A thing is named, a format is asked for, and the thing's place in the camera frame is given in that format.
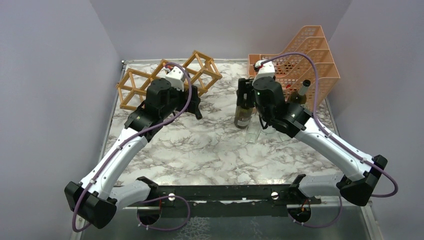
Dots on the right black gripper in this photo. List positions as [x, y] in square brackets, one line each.
[245, 86]

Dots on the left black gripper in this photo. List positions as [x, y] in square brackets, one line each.
[193, 106]

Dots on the green bottle brown label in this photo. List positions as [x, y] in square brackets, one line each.
[242, 116]

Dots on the tall clear glass bottle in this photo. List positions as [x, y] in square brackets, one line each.
[253, 129]

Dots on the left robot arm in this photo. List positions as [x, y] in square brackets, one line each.
[95, 198]

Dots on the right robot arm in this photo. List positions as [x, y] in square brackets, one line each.
[360, 171]

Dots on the green bottle silver neck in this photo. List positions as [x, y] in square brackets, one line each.
[299, 96]

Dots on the short clear glass jar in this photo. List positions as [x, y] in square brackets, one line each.
[272, 132]

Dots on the peach plastic file organizer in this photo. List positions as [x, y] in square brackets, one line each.
[291, 71]

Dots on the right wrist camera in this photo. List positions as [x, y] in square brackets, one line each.
[264, 68]

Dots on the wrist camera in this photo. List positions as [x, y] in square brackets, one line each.
[264, 68]
[176, 77]

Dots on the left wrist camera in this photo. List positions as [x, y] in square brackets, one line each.
[176, 77]

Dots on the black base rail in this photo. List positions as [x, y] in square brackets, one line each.
[216, 201]

